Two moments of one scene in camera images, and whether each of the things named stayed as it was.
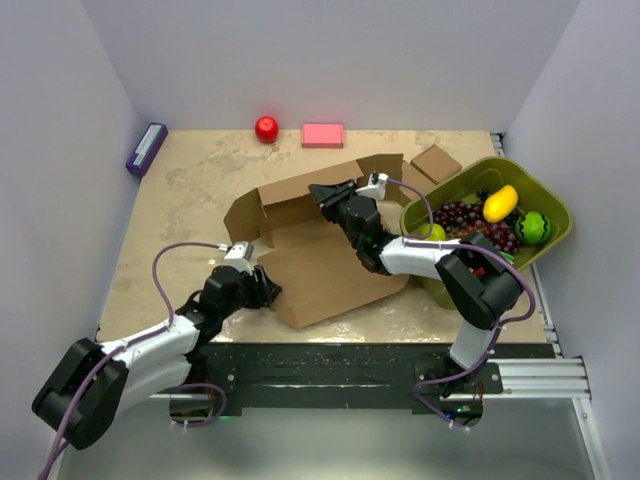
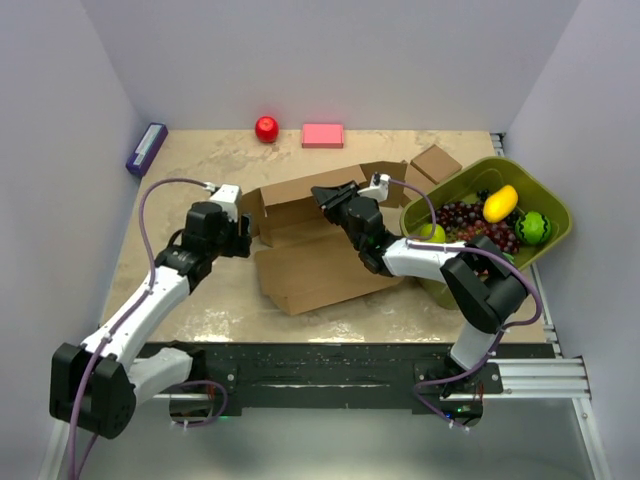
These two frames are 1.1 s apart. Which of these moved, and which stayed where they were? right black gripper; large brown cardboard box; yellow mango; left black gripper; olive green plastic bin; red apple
Moved: left black gripper; large brown cardboard box
Stayed: red apple; right black gripper; yellow mango; olive green plastic bin
